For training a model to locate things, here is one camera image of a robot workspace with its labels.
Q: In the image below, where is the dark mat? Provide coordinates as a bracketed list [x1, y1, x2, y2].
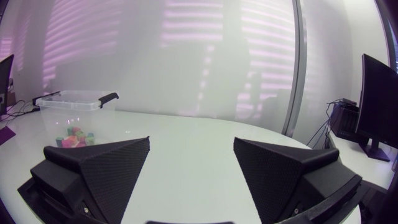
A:
[0, 126, 17, 146]

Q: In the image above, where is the dark screen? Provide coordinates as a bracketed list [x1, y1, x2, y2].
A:
[354, 53, 398, 162]
[0, 54, 15, 116]

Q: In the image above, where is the pile of toy bricks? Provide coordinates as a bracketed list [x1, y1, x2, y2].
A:
[55, 126, 96, 148]

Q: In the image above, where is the black computer box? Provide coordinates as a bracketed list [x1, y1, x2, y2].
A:
[329, 98, 366, 144]

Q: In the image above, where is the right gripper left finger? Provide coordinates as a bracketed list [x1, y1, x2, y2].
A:
[30, 136, 150, 224]

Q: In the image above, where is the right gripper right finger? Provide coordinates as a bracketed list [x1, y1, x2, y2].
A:
[233, 137, 363, 224]

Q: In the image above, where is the clear plastic container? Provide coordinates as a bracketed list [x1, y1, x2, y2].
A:
[32, 90, 120, 148]

